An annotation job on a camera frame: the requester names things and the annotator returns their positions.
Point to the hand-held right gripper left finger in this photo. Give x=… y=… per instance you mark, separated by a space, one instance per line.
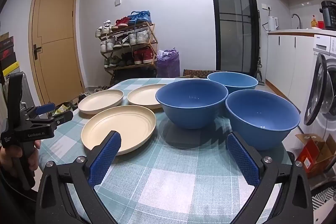
x=105 y=158

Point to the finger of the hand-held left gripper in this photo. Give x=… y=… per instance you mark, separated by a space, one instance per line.
x=61 y=119
x=46 y=108

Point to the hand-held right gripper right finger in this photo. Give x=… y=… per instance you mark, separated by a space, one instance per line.
x=244 y=161

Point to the cream round plate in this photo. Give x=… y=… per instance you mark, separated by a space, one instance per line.
x=101 y=101
x=123 y=124
x=143 y=96

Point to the person's left hand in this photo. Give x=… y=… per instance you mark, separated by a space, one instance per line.
x=10 y=157

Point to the black bag of snack packets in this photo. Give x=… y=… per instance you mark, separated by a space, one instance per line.
x=61 y=108

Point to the scattered dark shoes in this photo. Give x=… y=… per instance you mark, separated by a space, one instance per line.
x=89 y=94

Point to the teal checked tablecloth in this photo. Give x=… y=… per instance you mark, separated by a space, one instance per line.
x=168 y=174

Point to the orange cardboard box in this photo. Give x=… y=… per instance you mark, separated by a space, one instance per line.
x=311 y=158

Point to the stack of dark boxes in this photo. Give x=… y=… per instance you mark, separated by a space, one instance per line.
x=8 y=50

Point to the wooden door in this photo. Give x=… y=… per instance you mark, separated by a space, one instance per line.
x=57 y=29

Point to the light blue bowl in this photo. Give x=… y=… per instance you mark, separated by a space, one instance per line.
x=232 y=80

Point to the black white patterned rug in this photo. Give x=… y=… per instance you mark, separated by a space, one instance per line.
x=325 y=199

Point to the grey stick vacuum cleaner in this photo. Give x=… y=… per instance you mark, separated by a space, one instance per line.
x=259 y=71

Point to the patterned cardboard box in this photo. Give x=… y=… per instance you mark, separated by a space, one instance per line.
x=195 y=73

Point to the white washing machine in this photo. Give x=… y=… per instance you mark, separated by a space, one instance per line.
x=323 y=87

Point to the white kitchen base cabinet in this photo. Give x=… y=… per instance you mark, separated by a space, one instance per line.
x=286 y=61

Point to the purple plastic bag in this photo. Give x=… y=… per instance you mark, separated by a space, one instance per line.
x=168 y=64

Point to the white electric kettle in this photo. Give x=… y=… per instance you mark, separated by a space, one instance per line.
x=273 y=24

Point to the black framed glass door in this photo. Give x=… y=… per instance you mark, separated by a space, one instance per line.
x=233 y=19

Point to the chrome faucet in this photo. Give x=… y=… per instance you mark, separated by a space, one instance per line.
x=298 y=19

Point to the yellow bottle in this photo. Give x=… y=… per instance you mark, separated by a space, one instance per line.
x=314 y=22

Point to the small red box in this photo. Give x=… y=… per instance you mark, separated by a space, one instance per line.
x=321 y=24

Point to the black pressure cooker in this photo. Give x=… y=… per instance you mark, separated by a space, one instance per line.
x=329 y=15

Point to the white wall switch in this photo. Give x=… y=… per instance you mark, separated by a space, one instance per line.
x=117 y=1

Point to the white wall socket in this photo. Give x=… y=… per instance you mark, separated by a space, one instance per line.
x=266 y=6

